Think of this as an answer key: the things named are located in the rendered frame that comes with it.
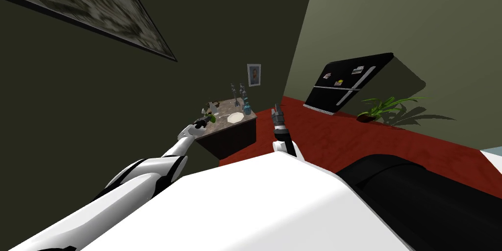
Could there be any green potted plant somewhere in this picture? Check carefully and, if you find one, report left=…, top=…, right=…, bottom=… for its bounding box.
left=356, top=96, right=426, bottom=124

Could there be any black fridge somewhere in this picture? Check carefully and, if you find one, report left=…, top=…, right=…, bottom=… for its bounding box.
left=302, top=52, right=395, bottom=116

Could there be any large framed painting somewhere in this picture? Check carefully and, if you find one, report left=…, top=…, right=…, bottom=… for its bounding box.
left=0, top=0, right=178, bottom=63

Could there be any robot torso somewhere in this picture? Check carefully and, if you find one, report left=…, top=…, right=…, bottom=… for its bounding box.
left=76, top=151, right=416, bottom=251

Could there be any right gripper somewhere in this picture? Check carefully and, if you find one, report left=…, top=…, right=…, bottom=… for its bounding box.
left=271, top=104, right=285, bottom=128

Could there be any small framed portrait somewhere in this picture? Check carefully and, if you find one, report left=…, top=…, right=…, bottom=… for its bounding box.
left=247, top=63, right=262, bottom=87

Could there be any dark table with marble top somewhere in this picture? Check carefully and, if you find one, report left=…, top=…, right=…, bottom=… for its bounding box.
left=195, top=98, right=258, bottom=161

